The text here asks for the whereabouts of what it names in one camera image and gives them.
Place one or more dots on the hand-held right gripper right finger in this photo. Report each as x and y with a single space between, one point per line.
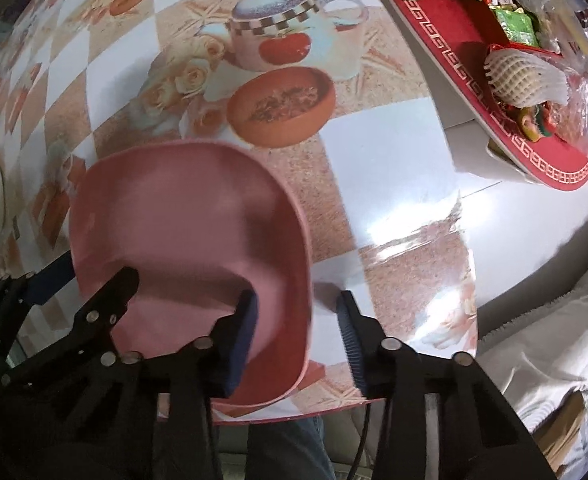
350 340

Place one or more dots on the person's leg in jeans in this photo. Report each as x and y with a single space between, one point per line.
289 450

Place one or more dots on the green candy packet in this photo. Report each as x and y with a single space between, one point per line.
516 25

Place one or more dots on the white foam fruit net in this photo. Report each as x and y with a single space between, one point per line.
514 77

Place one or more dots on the red patterned tray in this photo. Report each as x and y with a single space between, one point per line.
454 25

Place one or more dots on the white cushion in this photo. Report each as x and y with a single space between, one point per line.
549 340

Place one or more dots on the clear plastic bag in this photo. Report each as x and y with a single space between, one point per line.
579 100

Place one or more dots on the pink bowl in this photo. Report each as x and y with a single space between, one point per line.
183 220

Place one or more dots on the cardboard box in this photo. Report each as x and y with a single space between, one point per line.
569 425

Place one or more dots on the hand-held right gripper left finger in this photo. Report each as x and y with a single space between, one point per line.
244 340

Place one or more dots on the printed tablecloth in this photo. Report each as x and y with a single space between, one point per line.
389 160

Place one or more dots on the colourful candy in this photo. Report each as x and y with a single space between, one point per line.
534 122

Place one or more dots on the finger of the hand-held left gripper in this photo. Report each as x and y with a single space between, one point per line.
48 280

